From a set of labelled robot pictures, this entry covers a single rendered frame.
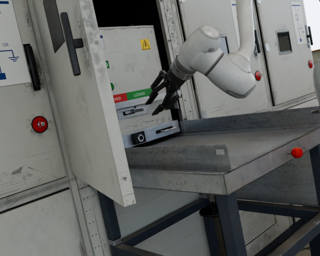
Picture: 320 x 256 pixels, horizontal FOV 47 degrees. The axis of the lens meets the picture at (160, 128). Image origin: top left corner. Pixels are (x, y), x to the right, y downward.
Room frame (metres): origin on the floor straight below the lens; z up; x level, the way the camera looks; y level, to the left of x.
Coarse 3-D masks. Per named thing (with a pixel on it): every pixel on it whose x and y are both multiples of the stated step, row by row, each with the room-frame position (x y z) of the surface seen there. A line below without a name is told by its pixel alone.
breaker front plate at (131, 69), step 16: (112, 32) 1.64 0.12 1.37; (128, 32) 1.69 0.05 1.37; (144, 32) 1.76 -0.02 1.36; (112, 48) 1.62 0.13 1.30; (128, 48) 1.68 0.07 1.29; (112, 64) 1.61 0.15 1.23; (128, 64) 1.67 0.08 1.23; (144, 64) 1.73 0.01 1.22; (160, 64) 1.80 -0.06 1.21; (112, 80) 1.60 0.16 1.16; (128, 80) 1.66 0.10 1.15; (144, 80) 1.72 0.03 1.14; (144, 112) 1.69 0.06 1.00; (160, 112) 1.75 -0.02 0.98; (128, 128) 1.62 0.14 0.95; (144, 128) 1.68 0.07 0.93
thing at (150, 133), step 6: (174, 120) 1.79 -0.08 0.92; (156, 126) 1.71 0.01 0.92; (162, 126) 1.73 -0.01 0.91; (168, 126) 1.76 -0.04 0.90; (144, 132) 1.66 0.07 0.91; (150, 132) 1.68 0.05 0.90; (156, 132) 1.71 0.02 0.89; (162, 132) 1.73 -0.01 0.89; (168, 132) 1.75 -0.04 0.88; (126, 138) 1.59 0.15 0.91; (150, 138) 1.68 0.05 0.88; (156, 138) 1.70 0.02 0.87; (126, 144) 1.59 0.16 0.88; (132, 144) 1.61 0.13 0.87; (138, 144) 1.63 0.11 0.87
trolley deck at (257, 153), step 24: (168, 144) 1.58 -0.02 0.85; (192, 144) 1.45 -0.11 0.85; (240, 144) 1.24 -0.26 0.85; (264, 144) 1.15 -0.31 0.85; (288, 144) 1.10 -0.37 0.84; (312, 144) 1.21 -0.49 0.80; (240, 168) 0.94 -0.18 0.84; (264, 168) 1.01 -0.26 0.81; (192, 192) 0.98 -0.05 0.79; (216, 192) 0.92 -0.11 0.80
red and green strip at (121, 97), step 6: (138, 90) 1.68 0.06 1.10; (144, 90) 1.71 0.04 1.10; (150, 90) 1.73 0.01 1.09; (114, 96) 1.59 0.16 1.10; (120, 96) 1.62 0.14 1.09; (126, 96) 1.64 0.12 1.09; (132, 96) 1.66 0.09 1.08; (138, 96) 1.68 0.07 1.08; (144, 96) 1.70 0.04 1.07; (114, 102) 1.59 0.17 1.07
